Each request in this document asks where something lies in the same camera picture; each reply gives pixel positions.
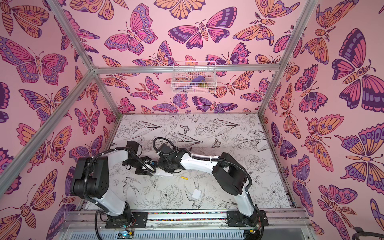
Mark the white wire basket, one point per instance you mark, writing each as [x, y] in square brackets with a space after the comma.
[194, 77]

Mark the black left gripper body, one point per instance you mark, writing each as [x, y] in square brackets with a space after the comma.
[138, 164]

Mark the green circuit board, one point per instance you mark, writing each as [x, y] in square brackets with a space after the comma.
[125, 235]

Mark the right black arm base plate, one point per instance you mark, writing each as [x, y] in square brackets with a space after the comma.
[257, 220]

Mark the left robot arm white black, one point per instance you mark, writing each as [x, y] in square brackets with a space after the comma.
[91, 182]

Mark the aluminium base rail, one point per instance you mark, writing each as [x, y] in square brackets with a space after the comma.
[284, 224]

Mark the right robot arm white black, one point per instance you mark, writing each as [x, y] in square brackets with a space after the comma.
[232, 177]

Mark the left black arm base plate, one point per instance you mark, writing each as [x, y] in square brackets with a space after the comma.
[137, 220]

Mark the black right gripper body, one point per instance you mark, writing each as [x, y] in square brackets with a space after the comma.
[162, 165]

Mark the purple item in basket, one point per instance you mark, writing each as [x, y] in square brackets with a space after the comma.
[199, 79]

